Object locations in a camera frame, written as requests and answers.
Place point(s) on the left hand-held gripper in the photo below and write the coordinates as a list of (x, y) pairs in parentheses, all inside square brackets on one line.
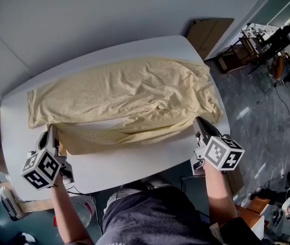
[(44, 166)]

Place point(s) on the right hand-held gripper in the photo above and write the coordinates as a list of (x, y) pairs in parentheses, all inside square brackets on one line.
[(218, 152)]

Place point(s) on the beige pants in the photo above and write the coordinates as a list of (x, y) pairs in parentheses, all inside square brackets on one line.
[(124, 91)]

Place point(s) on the person's left forearm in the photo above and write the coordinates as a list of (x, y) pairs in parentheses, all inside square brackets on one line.
[(67, 213)]

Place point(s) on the person's right forearm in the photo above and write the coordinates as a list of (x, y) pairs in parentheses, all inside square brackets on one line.
[(217, 195)]

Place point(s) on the small brown cardboard box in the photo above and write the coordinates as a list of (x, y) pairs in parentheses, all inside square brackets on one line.
[(235, 179)]

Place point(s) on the wooden plank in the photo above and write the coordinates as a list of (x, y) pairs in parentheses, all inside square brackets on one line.
[(30, 204)]

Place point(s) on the clear plastic bottle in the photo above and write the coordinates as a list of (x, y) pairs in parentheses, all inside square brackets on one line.
[(84, 209)]

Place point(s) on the flat brown cardboard box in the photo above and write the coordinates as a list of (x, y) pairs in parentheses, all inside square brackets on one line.
[(208, 34)]

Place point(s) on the orange wooden box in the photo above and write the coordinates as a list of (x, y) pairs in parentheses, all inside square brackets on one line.
[(255, 208)]

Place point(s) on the orange chair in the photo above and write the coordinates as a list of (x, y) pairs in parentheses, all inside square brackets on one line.
[(278, 68)]

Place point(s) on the person's dark shirt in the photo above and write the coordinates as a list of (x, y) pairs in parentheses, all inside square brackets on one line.
[(155, 218)]

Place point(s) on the cluttered workbench with equipment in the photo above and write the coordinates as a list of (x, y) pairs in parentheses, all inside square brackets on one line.
[(269, 38)]

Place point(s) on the wooden frame stool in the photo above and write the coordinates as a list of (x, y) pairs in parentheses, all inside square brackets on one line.
[(236, 55)]

